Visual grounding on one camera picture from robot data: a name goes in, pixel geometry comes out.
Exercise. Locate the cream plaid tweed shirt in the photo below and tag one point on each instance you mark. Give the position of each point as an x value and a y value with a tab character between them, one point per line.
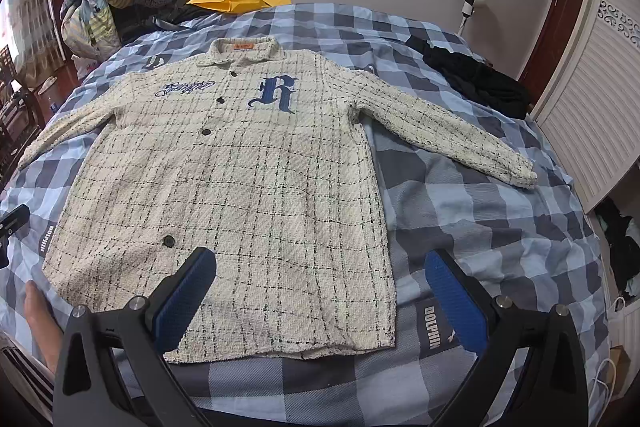
257	153

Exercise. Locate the yellow cloth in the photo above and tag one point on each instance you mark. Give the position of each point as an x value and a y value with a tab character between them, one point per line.
237	6

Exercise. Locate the white louvered wardrobe door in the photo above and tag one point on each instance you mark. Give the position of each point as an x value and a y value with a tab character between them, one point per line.
589	113

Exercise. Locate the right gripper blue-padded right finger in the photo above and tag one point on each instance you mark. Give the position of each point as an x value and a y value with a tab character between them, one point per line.
552	387

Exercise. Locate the black garment on bed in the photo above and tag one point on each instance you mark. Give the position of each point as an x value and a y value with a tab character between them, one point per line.
477	81

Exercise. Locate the blue checkered bed sheet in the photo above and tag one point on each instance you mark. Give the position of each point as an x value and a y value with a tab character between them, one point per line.
533	246

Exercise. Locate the wooden chair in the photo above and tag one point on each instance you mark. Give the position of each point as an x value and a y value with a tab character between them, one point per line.
21	117

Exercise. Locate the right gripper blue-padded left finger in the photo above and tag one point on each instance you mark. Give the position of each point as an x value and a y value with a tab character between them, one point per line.
112	370

